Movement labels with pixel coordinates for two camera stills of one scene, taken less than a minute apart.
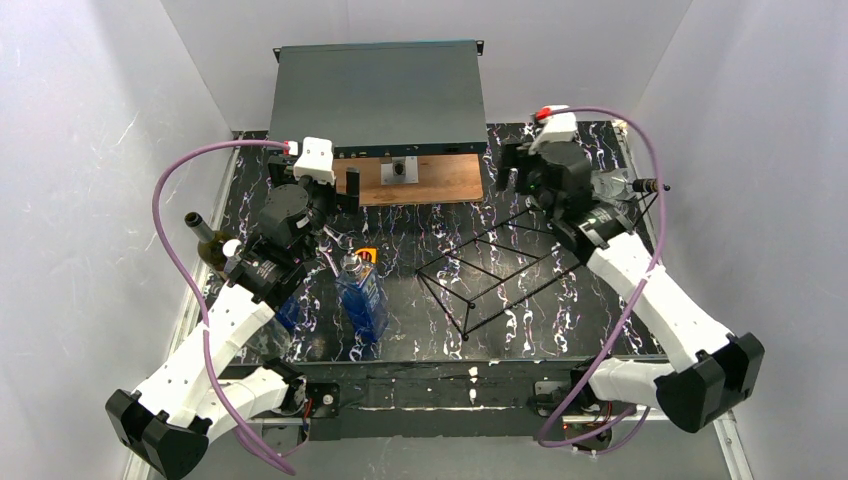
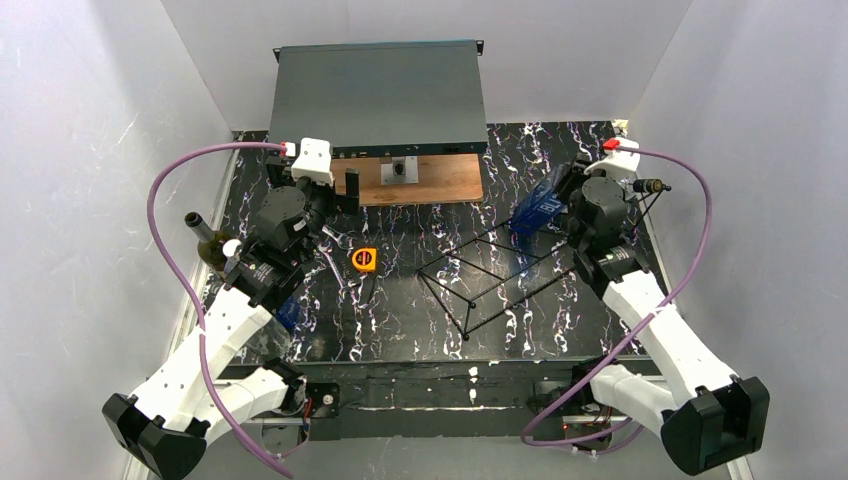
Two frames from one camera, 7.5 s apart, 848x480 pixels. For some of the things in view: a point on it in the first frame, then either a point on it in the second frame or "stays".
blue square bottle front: x=363 y=297 -> x=542 y=206
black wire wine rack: x=486 y=279 stays
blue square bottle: x=287 y=313 stays
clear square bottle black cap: x=649 y=185 stays
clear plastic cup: x=271 y=341 stays
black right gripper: x=520 y=169 -> x=573 y=183
